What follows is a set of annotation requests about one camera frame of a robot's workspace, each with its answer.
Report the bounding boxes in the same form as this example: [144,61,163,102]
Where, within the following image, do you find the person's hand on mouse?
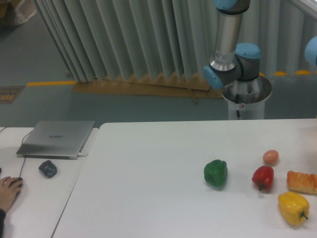
[0,177,22,213]

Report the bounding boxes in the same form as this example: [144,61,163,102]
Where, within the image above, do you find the black computer mouse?
[9,178,23,189]

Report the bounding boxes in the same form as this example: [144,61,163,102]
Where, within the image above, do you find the yellow bell pepper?
[278,191,310,227]

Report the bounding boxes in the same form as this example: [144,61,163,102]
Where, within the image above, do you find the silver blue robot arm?
[203,0,261,89]

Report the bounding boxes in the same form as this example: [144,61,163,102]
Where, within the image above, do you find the dark sleeve forearm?
[0,209,6,238]

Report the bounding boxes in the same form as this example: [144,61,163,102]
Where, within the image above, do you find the green bell pepper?
[204,159,227,187]

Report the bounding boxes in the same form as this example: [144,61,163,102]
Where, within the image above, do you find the red bell pepper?
[252,166,274,191]

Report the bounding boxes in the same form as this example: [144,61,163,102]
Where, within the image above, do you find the silver closed laptop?
[16,120,94,159]

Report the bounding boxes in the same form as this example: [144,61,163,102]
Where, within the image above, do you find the pale green folding curtain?
[34,0,317,82]

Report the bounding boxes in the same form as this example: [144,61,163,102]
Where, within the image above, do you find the cardboard box stack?
[0,0,37,27]

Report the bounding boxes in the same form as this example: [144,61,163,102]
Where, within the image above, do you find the brown cardboard sheet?
[72,72,222,104]

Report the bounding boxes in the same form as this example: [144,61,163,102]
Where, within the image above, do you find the brown egg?
[263,150,279,166]

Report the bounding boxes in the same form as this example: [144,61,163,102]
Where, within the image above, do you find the orange bread loaf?
[287,171,317,194]

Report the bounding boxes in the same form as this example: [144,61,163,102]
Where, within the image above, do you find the black mouse cable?
[0,126,37,179]

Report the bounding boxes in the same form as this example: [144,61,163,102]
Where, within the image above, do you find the white USB cable plug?
[78,127,94,158]

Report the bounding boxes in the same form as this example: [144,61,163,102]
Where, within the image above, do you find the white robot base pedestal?
[222,76,272,120]

